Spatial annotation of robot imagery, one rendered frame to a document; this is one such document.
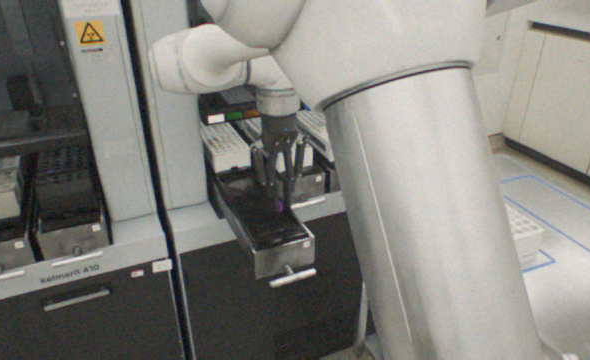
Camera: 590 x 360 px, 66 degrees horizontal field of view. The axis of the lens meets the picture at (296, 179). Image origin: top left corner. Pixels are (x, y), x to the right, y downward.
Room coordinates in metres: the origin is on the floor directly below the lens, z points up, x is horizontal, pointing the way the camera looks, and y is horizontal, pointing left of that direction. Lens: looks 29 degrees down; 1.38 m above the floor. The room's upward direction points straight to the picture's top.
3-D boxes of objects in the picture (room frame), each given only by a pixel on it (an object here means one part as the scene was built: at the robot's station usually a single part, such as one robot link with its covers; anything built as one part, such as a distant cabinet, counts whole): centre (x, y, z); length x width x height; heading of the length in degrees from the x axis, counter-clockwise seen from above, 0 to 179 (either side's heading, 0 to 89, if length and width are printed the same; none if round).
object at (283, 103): (0.89, 0.04, 1.07); 0.09 x 0.09 x 0.06
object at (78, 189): (0.89, 0.53, 0.85); 0.12 x 0.02 x 0.06; 114
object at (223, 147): (1.21, 0.23, 0.83); 0.30 x 0.10 x 0.06; 24
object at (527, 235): (0.82, -0.37, 0.85); 0.30 x 0.10 x 0.06; 22
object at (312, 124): (1.27, -0.08, 0.83); 0.30 x 0.10 x 0.06; 24
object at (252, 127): (1.21, 0.06, 0.83); 0.30 x 0.10 x 0.06; 24
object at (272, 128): (0.89, 0.04, 1.00); 0.08 x 0.07 x 0.09; 114
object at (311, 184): (1.34, 0.12, 0.78); 0.73 x 0.14 x 0.09; 24
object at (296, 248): (1.05, 0.15, 0.78); 0.73 x 0.14 x 0.09; 24
